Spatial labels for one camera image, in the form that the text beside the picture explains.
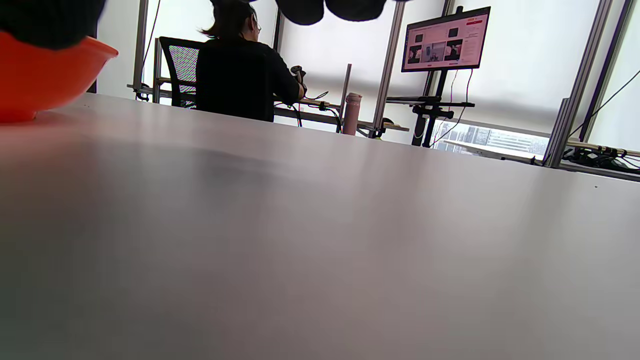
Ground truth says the person's right hand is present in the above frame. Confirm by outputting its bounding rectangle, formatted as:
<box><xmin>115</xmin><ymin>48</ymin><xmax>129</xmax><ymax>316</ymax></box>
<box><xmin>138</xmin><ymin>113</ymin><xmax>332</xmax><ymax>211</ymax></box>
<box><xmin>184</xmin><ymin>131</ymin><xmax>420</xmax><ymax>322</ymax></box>
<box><xmin>0</xmin><ymin>0</ymin><xmax>388</xmax><ymax>51</ymax></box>

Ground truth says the orange plastic bowl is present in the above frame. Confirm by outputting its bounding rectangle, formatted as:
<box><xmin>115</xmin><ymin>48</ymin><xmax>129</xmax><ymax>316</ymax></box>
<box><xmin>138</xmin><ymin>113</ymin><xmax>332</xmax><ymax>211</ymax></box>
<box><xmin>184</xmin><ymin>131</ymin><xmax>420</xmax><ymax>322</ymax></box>
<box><xmin>0</xmin><ymin>30</ymin><xmax>119</xmax><ymax>124</ymax></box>

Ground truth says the black mesh office chair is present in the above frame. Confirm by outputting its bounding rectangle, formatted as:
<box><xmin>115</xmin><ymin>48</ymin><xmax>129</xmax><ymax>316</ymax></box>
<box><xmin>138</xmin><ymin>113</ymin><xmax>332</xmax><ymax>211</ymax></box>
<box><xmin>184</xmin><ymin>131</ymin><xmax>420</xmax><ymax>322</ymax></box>
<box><xmin>158</xmin><ymin>36</ymin><xmax>206</xmax><ymax>109</ymax></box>

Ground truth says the pink bottle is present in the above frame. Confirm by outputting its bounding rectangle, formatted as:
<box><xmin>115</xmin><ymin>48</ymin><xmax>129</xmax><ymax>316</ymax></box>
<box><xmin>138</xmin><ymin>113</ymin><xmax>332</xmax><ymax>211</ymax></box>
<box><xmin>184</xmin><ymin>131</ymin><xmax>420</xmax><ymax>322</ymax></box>
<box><xmin>342</xmin><ymin>92</ymin><xmax>363</xmax><ymax>136</ymax></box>

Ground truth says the black monitor stand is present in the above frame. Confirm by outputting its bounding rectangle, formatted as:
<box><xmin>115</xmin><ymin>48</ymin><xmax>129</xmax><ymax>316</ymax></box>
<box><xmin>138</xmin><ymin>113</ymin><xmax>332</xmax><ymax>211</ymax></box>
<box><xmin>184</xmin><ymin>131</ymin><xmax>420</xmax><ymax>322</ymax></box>
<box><xmin>386</xmin><ymin>70</ymin><xmax>476</xmax><ymax>148</ymax></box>

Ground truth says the flat screen monitor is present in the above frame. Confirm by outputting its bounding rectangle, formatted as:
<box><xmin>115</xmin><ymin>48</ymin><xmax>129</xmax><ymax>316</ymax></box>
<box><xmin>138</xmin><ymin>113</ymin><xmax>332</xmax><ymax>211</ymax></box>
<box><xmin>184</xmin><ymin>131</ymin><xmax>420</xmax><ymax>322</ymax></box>
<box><xmin>401</xmin><ymin>6</ymin><xmax>492</xmax><ymax>73</ymax></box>

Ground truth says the black metal pole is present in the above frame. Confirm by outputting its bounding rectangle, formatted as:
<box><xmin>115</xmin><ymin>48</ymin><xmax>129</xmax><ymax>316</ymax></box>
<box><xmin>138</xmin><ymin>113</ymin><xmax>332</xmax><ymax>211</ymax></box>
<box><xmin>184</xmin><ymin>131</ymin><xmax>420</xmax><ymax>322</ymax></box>
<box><xmin>580</xmin><ymin>0</ymin><xmax>637</xmax><ymax>143</ymax></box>

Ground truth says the aluminium frame post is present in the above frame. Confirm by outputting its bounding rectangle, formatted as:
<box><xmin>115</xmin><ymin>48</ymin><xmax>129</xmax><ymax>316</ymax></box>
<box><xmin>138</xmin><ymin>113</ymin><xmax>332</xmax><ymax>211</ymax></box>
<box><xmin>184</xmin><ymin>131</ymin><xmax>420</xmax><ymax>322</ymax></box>
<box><xmin>371</xmin><ymin>0</ymin><xmax>407</xmax><ymax>139</ymax></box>
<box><xmin>132</xmin><ymin>0</ymin><xmax>150</xmax><ymax>93</ymax></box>
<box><xmin>542</xmin><ymin>0</ymin><xmax>614</xmax><ymax>169</ymax></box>

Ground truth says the short aluminium post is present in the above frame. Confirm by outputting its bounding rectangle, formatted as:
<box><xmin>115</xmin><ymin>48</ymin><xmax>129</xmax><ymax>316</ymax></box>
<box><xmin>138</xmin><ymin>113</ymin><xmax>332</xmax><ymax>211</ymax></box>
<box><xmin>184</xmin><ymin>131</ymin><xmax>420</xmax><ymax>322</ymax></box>
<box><xmin>340</xmin><ymin>63</ymin><xmax>353</xmax><ymax>123</ymax></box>

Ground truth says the tangle of black cables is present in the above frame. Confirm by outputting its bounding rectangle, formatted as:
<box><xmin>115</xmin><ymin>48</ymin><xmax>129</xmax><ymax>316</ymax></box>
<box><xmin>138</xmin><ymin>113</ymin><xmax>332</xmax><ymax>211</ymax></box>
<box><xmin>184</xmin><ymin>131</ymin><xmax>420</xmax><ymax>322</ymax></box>
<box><xmin>562</xmin><ymin>142</ymin><xmax>640</xmax><ymax>176</ymax></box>

